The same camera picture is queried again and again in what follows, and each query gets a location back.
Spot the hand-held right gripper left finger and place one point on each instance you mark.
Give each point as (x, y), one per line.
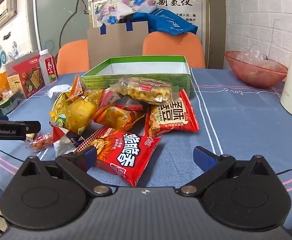
(90, 157)

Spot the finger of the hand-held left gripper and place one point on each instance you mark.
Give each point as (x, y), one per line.
(33, 126)

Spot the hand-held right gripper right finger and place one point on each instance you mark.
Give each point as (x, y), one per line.
(204, 158)

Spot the small clear packet orange snacks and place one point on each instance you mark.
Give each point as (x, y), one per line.
(40, 142)

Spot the large red snack packet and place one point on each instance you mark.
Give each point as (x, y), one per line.
(126, 155)

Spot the green cardboard box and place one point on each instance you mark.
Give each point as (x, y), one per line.
(136, 66)

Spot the instant noodle cup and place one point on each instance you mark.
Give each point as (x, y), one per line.
(2, 103)

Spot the red silver snack packet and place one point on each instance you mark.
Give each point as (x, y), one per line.
(63, 140)

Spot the blue striped tablecloth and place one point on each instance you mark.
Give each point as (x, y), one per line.
(236, 130)

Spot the white plastic packet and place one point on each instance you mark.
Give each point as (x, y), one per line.
(58, 90)

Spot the orange snack packet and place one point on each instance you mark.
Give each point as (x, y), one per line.
(118, 117)

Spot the red snack box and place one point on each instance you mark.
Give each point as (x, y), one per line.
(25, 77)

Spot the red packet large white characters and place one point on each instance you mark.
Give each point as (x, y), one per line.
(172, 117)

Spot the crumpled orange packet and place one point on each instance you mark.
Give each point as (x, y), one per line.
(77, 86)

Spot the red bottle white cap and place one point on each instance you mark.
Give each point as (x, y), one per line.
(47, 67)

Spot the orange chair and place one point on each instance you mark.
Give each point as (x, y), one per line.
(73, 57)
(173, 47)

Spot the clear packet yellow crunchy snack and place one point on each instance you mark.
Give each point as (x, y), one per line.
(148, 91)

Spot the pink plastic bowl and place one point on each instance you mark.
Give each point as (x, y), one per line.
(256, 72)

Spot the brown paper bag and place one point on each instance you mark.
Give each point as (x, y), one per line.
(115, 45)

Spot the clear plastic bag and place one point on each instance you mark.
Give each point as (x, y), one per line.
(253, 53)

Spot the white air conditioner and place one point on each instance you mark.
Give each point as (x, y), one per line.
(0, 15)

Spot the blue fabric bag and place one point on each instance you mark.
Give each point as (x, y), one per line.
(171, 22)

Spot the floral plastic bag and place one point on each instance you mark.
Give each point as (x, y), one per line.
(126, 2)

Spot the blue floral wall sticker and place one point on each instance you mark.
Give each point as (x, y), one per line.
(0, 55)

